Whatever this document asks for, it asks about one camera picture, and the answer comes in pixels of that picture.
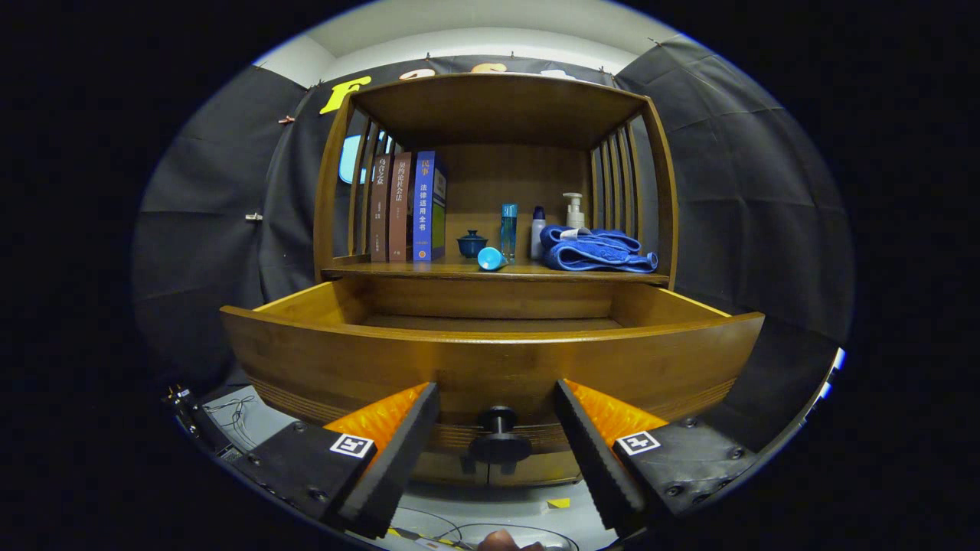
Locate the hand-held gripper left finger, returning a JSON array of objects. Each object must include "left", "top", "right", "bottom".
[{"left": 230, "top": 381, "right": 442, "bottom": 540}]

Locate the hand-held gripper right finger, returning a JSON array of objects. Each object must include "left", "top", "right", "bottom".
[{"left": 553, "top": 378, "right": 760, "bottom": 538}]

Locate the wooden drawer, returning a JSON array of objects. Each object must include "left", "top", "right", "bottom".
[{"left": 220, "top": 277, "right": 766, "bottom": 466}]

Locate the wooden cabinet door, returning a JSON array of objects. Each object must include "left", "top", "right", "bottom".
[
  {"left": 410, "top": 450, "right": 492, "bottom": 487},
  {"left": 488, "top": 450, "right": 584, "bottom": 486}
]

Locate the wooden cabinet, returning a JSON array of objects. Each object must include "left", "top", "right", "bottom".
[{"left": 220, "top": 73, "right": 766, "bottom": 489}]

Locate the blue folded towel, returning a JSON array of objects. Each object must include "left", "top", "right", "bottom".
[{"left": 540, "top": 224, "right": 659, "bottom": 273}]

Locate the brown book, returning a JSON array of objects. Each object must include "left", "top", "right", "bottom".
[
  {"left": 371, "top": 155, "right": 394, "bottom": 263},
  {"left": 389, "top": 152, "right": 415, "bottom": 263}
]

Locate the blue book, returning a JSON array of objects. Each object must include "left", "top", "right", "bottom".
[{"left": 413, "top": 150, "right": 449, "bottom": 263}]

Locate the black floor cable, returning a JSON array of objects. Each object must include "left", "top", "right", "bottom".
[{"left": 389, "top": 505, "right": 580, "bottom": 551}]

